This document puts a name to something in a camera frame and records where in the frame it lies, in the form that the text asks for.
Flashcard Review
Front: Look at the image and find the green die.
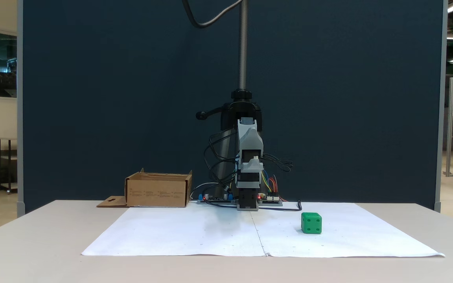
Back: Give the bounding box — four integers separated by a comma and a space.
301, 213, 322, 235

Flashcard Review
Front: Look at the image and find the blue power converter board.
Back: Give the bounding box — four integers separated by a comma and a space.
197, 192, 237, 205

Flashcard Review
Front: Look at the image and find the brown cardboard box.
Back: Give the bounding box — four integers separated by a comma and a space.
97, 168, 193, 208

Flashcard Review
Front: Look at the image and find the white paper sheet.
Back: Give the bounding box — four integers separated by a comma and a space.
82, 206, 267, 257
250, 202, 445, 258

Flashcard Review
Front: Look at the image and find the dark blue partition panel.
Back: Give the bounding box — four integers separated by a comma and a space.
17, 0, 447, 213

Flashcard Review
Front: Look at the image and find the dark shelf cart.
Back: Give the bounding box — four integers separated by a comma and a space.
0, 138, 18, 194

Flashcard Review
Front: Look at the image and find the black base cable bundle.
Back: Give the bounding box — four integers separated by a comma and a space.
204, 132, 239, 188

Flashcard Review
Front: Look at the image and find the board power cable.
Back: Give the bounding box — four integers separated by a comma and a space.
190, 182, 212, 198

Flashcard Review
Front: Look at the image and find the yellow jumper wire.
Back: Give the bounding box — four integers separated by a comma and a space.
261, 170, 273, 193

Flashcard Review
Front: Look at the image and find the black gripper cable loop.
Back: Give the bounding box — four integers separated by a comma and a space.
262, 153, 293, 173

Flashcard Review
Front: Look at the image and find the circuit board with coloured wires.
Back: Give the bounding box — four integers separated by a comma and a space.
258, 193, 283, 206

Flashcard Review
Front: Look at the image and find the metal camera pole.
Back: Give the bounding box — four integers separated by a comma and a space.
238, 0, 249, 91

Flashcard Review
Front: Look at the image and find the black camera cable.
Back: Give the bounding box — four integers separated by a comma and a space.
182, 0, 243, 29

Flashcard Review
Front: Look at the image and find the framed wall window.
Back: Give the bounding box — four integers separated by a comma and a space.
0, 28, 18, 101

